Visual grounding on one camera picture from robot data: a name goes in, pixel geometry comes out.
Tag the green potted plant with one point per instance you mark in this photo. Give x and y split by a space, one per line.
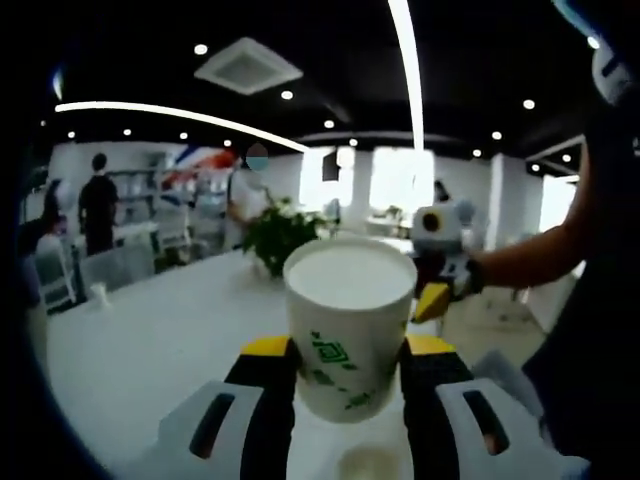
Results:
280 235

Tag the white mesh chair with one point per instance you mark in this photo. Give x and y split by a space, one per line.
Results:
52 272

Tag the black wall-mounted box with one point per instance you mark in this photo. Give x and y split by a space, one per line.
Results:
330 166

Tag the ceiling air conditioner vent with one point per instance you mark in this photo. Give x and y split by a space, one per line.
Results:
248 66

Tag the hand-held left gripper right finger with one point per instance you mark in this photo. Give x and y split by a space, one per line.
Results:
430 415

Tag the white storage shelves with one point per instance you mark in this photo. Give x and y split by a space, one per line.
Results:
140 195

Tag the white paper cup green print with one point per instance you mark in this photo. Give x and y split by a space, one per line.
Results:
350 325

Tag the plain white paper cup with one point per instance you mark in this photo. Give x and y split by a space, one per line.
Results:
100 296

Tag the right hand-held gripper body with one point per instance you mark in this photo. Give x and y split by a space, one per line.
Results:
445 230

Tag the red blue wall banner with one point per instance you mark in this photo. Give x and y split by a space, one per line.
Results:
210 160

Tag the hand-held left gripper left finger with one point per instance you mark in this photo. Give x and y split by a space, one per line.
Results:
265 415

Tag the white chest-worn device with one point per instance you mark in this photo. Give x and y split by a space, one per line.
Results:
612 75

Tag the ceiling spot lights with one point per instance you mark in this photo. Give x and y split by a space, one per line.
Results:
200 49

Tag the grey counter desk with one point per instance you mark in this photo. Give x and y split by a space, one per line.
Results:
125 262

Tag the person's right hand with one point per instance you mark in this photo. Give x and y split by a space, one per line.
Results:
476 277

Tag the long curved ceiling light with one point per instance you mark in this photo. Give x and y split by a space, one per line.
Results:
100 106
411 65

